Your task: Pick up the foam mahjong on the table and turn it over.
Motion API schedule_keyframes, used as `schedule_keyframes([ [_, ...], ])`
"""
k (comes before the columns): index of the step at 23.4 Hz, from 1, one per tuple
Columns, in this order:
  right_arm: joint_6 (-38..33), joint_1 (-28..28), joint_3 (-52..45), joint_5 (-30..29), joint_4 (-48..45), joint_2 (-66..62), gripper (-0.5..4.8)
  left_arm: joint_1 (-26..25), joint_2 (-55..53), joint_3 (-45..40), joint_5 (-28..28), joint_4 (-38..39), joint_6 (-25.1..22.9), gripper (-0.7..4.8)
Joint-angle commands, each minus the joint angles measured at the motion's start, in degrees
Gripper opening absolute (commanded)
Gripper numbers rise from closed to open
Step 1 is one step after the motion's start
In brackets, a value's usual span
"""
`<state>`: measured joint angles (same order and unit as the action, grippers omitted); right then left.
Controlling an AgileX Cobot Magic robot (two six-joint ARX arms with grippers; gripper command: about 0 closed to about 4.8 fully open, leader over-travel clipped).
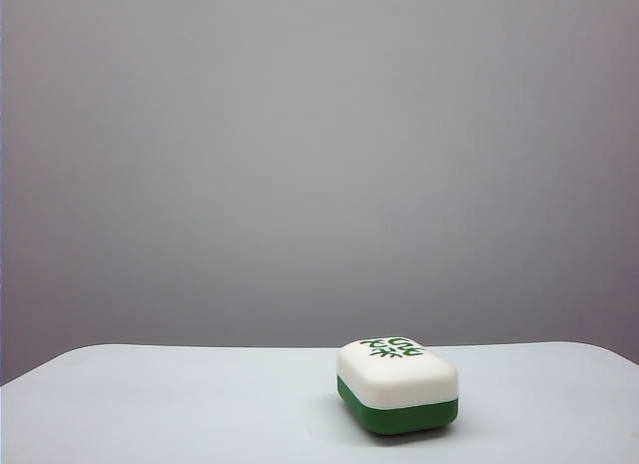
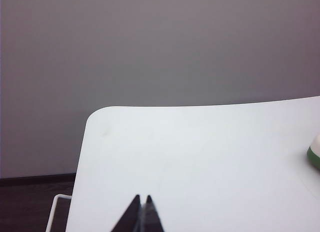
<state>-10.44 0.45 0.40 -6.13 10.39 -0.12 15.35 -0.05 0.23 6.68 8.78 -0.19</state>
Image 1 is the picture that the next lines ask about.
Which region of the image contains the green and white foam mahjong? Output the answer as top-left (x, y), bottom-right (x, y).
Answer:
top-left (335, 335), bottom-right (460, 437)

